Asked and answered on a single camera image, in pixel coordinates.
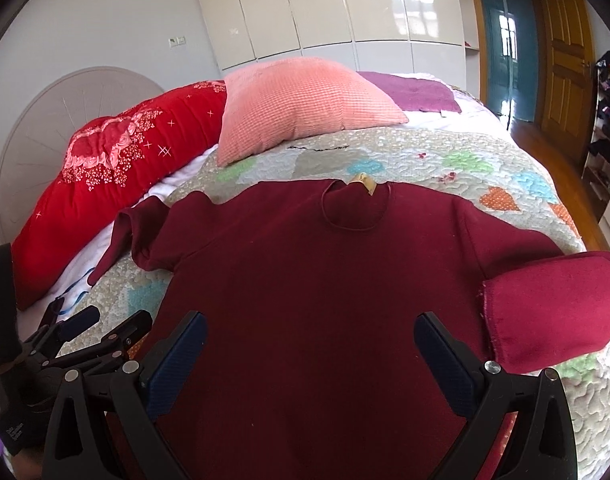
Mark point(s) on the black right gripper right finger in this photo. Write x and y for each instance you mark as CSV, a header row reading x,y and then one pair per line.
x,y
541,443

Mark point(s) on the brown wooden door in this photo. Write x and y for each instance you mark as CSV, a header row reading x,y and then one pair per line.
x,y
568,110

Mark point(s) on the dark red knit sweater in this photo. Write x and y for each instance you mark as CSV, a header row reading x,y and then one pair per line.
x,y
310,290

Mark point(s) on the cluttered shoe rack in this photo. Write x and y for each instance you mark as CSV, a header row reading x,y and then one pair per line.
x,y
596,172

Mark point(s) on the colourful heart patchwork quilt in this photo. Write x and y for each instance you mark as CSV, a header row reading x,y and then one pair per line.
x,y
479,163

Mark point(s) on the purple blanket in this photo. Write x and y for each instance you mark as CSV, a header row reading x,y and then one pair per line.
x,y
415,94

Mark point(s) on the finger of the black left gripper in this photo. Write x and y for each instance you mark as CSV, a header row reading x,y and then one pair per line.
x,y
113,346
52,334

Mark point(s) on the round grey headboard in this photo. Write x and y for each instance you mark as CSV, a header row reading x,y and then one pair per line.
x,y
37,143

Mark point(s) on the person's left hand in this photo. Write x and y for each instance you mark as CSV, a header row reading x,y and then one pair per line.
x,y
26,465

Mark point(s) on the white wall socket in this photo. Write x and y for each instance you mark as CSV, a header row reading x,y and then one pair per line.
x,y
177,41

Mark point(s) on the red floral duvet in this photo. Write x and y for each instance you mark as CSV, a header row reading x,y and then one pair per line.
x,y
109,164

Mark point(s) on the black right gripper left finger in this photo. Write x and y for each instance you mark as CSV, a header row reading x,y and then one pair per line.
x,y
136,392

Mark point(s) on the white glossy wardrobe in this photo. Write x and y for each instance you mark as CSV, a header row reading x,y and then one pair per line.
x,y
437,37

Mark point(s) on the pink waffle-texture pillow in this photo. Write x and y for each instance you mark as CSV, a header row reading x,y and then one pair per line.
x,y
272,102

